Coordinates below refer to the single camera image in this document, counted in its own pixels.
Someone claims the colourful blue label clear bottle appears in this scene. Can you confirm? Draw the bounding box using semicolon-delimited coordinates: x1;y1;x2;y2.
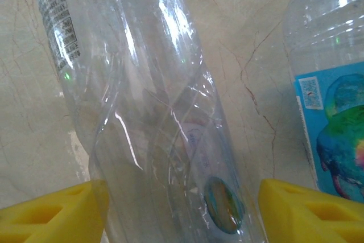
284;0;364;204

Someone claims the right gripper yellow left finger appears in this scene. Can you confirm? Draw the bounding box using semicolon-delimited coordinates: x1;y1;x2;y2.
0;179;110;243

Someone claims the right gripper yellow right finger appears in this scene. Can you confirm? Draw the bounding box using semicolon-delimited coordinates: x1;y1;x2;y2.
257;179;364;243

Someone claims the clear bottle with white cap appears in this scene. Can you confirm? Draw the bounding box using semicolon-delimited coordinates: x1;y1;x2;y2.
28;0;267;243

